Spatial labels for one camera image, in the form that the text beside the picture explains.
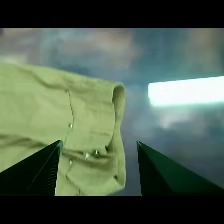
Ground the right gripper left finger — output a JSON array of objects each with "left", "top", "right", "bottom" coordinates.
[{"left": 0, "top": 139, "right": 64, "bottom": 197}]

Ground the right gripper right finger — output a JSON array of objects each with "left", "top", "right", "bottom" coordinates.
[{"left": 136, "top": 140, "right": 224, "bottom": 197}]

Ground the pale green shirt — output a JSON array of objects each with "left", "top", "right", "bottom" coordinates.
[{"left": 0, "top": 63, "right": 127, "bottom": 197}]

